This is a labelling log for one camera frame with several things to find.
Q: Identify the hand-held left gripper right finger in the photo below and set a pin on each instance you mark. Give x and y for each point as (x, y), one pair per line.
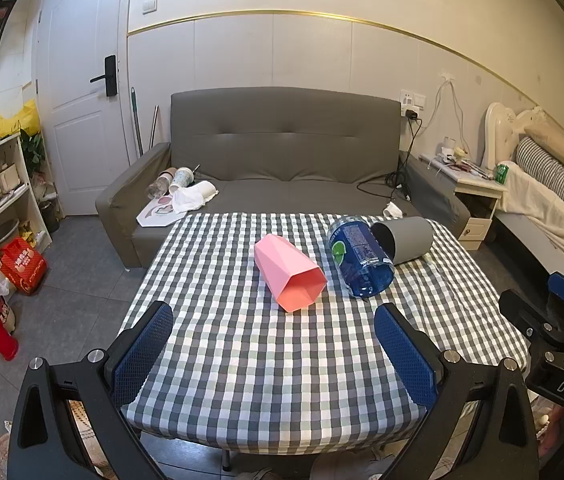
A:
(404, 355)

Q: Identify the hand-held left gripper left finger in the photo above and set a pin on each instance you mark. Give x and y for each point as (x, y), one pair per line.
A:
(141, 352)

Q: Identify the pink faceted cup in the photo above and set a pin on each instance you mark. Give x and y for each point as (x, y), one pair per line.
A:
(289, 272)

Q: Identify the blue transparent cup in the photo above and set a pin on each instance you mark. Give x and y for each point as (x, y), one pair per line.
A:
(359, 255)

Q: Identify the grey cup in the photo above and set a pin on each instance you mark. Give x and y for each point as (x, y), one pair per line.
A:
(412, 240)

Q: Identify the clear plastic drink cup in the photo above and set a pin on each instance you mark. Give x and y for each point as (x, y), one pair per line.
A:
(158, 185)

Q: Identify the paper cup with straw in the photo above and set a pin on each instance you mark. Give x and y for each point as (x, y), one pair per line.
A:
(182, 178)

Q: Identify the grey bed base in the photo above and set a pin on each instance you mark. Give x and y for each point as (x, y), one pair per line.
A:
(527, 245)

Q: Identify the bed with striped pillow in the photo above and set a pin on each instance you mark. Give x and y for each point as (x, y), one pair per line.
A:
(542, 210)

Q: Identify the grey checkered tablecloth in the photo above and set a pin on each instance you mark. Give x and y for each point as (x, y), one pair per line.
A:
(242, 360)

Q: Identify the striped pillow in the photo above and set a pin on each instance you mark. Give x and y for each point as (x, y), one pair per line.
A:
(557, 180)

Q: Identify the cream nightstand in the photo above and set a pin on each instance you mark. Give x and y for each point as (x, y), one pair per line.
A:
(477, 190)

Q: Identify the green drink can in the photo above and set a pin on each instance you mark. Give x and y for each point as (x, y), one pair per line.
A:
(502, 173)

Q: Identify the pink and white paper bag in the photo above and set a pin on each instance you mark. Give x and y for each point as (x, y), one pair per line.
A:
(157, 214)

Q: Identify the white power adapter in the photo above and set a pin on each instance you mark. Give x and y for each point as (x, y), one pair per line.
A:
(393, 210)

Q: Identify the white plastic bag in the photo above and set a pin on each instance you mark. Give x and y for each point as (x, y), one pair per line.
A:
(3, 305)

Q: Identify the red gift bag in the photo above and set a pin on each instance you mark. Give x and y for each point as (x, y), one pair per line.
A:
(23, 266)

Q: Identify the white crumpled bag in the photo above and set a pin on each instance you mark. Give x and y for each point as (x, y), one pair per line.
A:
(187, 200)

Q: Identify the black trash bin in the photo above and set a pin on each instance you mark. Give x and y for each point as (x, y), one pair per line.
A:
(49, 216)

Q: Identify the white bed headboard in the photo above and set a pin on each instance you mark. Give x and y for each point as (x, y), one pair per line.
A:
(499, 125)

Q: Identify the white storage shelf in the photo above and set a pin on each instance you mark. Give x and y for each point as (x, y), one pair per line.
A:
(27, 210)

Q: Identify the grey basin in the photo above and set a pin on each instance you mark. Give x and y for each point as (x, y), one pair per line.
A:
(4, 230)

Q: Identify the black plug charger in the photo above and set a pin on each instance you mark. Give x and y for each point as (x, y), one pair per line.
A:
(412, 114)

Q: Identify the white door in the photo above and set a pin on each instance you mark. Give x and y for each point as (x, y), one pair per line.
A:
(79, 135)

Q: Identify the green plant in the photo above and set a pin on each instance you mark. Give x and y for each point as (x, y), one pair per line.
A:
(32, 150)

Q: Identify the grey sofa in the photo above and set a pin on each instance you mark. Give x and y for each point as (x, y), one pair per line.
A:
(282, 130)

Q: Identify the yellow plastic bag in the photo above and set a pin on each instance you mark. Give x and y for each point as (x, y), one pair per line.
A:
(12, 119)

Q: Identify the white wall outlet panel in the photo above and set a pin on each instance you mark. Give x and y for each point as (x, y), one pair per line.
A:
(413, 99)

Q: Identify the white light switch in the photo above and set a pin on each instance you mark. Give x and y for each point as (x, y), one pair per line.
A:
(149, 6)

